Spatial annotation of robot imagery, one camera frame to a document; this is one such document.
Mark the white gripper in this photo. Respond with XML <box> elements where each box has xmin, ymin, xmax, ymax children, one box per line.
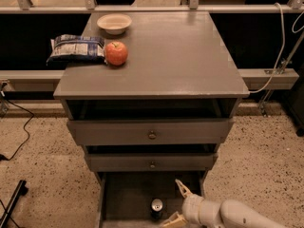
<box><xmin>161</xmin><ymin>179</ymin><xmax>224</xmax><ymax>228</ymax></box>

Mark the dark pepsi can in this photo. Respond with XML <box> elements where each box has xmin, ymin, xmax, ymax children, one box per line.
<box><xmin>150</xmin><ymin>199</ymin><xmax>164</xmax><ymax>219</ymax></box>

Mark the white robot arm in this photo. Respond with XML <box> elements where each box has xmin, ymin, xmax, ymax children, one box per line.
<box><xmin>161</xmin><ymin>179</ymin><xmax>287</xmax><ymax>228</ymax></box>

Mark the brass middle drawer knob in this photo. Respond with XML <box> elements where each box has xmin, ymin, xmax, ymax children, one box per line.
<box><xmin>149</xmin><ymin>161</ymin><xmax>156</xmax><ymax>169</ymax></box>

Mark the brass drawer knob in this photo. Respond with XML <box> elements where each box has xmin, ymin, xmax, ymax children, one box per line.
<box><xmin>149</xmin><ymin>161</ymin><xmax>156</xmax><ymax>169</ymax></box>
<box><xmin>148</xmin><ymin>131</ymin><xmax>157</xmax><ymax>140</ymax></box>

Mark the grey open bottom drawer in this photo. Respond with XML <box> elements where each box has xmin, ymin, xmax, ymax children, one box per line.
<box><xmin>94</xmin><ymin>171</ymin><xmax>206</xmax><ymax>228</ymax></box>

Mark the grey middle drawer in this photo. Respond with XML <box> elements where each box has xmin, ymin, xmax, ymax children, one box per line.
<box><xmin>85</xmin><ymin>153</ymin><xmax>218</xmax><ymax>172</ymax></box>

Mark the brass top drawer knob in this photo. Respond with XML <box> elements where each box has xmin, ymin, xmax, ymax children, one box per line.
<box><xmin>148</xmin><ymin>131</ymin><xmax>157</xmax><ymax>140</ymax></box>

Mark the grey top drawer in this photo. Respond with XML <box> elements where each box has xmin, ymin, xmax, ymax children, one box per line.
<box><xmin>67</xmin><ymin>119</ymin><xmax>234</xmax><ymax>145</ymax></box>

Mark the grey wooden drawer cabinet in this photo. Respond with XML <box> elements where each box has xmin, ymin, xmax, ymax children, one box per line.
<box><xmin>52</xmin><ymin>10</ymin><xmax>251</xmax><ymax>228</ymax></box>

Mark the black stand foot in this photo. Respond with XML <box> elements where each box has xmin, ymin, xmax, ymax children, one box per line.
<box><xmin>0</xmin><ymin>180</ymin><xmax>29</xmax><ymax>228</ymax></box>

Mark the red apple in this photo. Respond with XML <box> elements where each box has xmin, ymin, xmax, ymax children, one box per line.
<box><xmin>104</xmin><ymin>41</ymin><xmax>128</xmax><ymax>67</ymax></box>

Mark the white paper bowl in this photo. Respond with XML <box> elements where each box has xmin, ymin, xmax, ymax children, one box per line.
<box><xmin>97</xmin><ymin>13</ymin><xmax>132</xmax><ymax>35</ymax></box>

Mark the blue white chip bag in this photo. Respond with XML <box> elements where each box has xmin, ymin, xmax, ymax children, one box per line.
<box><xmin>47</xmin><ymin>34</ymin><xmax>105</xmax><ymax>63</ymax></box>

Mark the white hanging cable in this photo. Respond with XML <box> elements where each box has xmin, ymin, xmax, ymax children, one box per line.
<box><xmin>248</xmin><ymin>2</ymin><xmax>287</xmax><ymax>95</ymax></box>

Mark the black floor cable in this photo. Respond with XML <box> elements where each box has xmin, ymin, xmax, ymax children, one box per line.
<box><xmin>0</xmin><ymin>92</ymin><xmax>35</xmax><ymax>162</ymax></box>

